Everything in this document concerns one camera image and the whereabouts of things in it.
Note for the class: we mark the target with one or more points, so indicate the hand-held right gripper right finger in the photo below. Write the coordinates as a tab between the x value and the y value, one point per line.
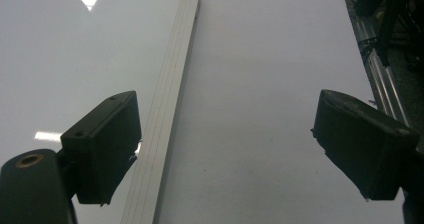
363	147

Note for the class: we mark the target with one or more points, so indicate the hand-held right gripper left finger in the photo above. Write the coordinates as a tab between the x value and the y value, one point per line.
106	147

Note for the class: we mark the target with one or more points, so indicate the black metal stand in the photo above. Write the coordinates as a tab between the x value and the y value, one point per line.
393	17

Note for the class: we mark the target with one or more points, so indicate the aluminium table edge rail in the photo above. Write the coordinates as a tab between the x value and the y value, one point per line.
383	80

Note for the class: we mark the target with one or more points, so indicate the white whiteboard with aluminium frame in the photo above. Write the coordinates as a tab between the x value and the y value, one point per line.
83	57

